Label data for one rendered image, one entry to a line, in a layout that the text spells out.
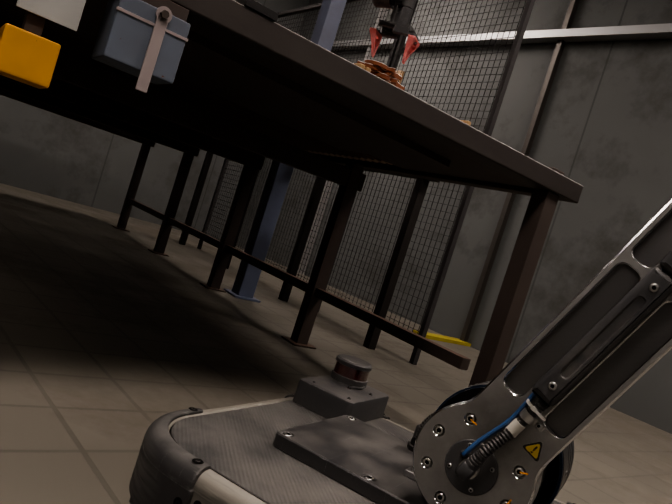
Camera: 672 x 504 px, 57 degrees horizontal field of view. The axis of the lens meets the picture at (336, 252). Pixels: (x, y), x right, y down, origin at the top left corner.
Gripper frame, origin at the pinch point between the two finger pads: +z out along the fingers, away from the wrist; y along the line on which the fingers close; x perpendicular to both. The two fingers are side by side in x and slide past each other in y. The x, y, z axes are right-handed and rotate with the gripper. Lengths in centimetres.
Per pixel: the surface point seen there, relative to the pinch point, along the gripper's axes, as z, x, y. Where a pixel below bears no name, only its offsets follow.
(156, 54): 31, 77, 15
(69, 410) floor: 106, 65, 21
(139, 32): 28, 80, 18
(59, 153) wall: 69, -310, 417
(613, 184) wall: -31, -288, -76
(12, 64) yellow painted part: 42, 95, 28
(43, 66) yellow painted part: 40, 91, 25
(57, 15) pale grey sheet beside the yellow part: 31, 90, 27
